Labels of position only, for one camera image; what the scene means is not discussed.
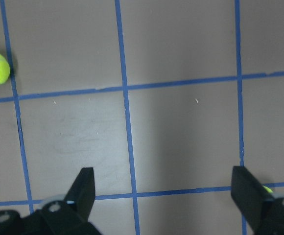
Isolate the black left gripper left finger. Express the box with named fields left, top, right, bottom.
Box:
left=38, top=167, right=95, bottom=225

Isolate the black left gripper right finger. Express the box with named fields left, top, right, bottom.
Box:
left=231, top=166, right=284, bottom=235

